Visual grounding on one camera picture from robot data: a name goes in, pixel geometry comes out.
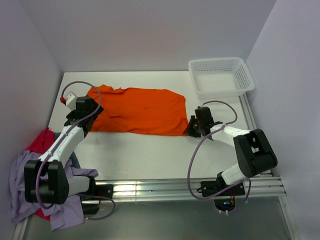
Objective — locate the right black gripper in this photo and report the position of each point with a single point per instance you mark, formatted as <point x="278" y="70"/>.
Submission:
<point x="189" y="130"/>

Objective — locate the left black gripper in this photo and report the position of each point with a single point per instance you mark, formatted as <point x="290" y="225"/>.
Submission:
<point x="94" y="116"/>

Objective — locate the orange t shirt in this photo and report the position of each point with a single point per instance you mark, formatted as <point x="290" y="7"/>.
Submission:
<point x="140" y="111"/>

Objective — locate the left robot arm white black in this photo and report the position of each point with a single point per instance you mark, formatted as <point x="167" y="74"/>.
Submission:
<point x="45" y="179"/>

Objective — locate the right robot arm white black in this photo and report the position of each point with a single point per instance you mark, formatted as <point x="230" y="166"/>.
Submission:
<point x="253" y="151"/>

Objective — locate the red t shirt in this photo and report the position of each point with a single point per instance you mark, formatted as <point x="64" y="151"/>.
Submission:
<point x="42" y="142"/>

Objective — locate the teal blue t shirt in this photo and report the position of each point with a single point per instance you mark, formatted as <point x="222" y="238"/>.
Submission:
<point x="74" y="160"/>

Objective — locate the white perforated plastic basket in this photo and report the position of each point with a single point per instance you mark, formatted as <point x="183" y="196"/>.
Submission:
<point x="215" y="78"/>

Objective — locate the lavender t shirt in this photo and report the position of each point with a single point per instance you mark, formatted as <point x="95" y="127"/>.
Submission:
<point x="66" y="215"/>

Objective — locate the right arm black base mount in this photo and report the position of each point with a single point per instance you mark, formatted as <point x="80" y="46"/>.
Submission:
<point x="228" y="202"/>

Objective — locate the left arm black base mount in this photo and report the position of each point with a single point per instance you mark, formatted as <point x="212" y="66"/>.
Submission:
<point x="91" y="202"/>

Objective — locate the aluminium front rail frame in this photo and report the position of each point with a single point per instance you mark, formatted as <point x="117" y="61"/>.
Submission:
<point x="172" y="209"/>

